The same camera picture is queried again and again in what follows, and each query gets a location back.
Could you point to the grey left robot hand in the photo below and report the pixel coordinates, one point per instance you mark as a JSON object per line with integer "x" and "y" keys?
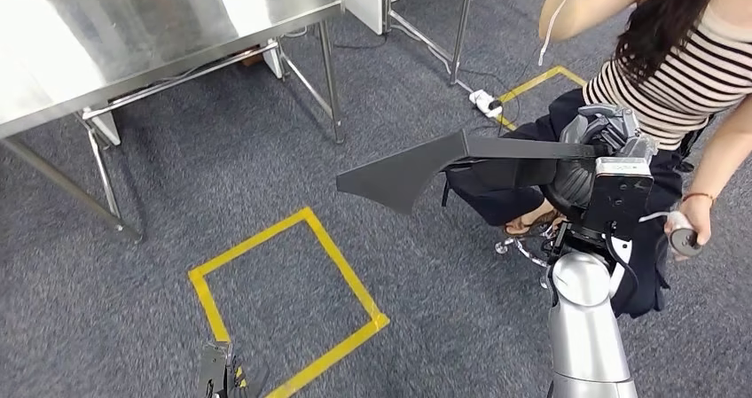
{"x": 247, "y": 386}

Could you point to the person's left hand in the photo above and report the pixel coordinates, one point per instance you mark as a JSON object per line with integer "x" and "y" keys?
{"x": 699, "y": 219}

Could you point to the grey handheld controller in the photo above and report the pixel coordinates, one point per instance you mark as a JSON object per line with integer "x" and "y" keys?
{"x": 684, "y": 242}

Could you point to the black plastic car part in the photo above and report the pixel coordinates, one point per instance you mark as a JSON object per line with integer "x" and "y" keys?
{"x": 399, "y": 175}

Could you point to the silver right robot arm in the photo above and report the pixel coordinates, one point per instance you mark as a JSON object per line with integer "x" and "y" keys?
{"x": 587, "y": 336}

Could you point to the steel workbench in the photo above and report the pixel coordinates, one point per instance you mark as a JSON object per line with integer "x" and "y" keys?
{"x": 147, "y": 31}

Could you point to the person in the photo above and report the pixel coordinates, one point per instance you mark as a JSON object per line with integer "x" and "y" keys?
{"x": 681, "y": 84}

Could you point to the black swivel stool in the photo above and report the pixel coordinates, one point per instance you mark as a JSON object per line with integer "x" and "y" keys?
{"x": 529, "y": 254}

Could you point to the white power strip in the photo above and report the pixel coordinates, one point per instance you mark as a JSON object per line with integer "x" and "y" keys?
{"x": 483, "y": 103}

